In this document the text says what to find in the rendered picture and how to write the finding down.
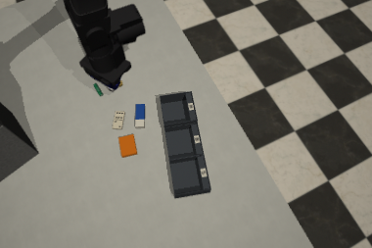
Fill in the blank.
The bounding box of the orange flat rectangular block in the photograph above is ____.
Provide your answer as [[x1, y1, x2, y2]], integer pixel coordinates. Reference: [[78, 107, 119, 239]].
[[118, 134, 137, 158]]

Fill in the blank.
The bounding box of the black rack of three bins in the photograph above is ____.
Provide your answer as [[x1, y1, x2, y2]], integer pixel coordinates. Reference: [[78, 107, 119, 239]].
[[160, 91, 211, 196]]

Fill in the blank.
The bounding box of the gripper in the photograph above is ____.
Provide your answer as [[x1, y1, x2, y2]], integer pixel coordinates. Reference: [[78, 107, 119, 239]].
[[79, 44, 131, 90]]

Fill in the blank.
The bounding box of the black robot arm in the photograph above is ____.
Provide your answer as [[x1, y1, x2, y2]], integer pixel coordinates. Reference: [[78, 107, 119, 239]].
[[64, 0, 146, 69]]

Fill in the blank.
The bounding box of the cream domino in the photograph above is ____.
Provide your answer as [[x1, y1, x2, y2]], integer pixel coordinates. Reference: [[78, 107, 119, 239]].
[[113, 111, 125, 129]]

